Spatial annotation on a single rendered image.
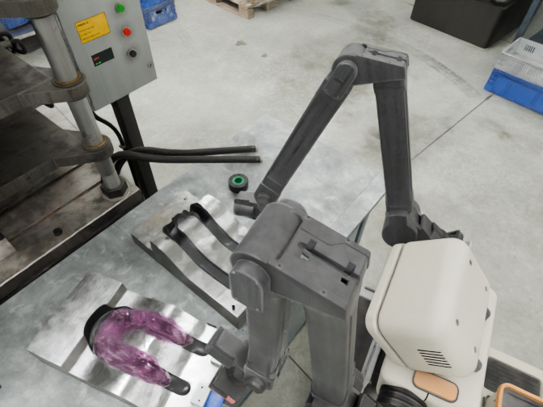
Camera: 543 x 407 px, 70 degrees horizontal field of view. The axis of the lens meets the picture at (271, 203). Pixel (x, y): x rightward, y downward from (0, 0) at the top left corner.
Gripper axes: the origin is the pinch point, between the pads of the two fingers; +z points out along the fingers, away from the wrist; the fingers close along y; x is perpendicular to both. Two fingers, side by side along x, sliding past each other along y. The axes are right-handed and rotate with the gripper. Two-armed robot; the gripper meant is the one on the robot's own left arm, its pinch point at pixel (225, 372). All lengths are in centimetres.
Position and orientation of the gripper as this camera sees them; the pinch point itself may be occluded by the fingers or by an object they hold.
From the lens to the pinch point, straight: 99.2
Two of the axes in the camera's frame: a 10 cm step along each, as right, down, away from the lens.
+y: -4.5, 6.7, -5.8
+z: -4.1, 4.2, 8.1
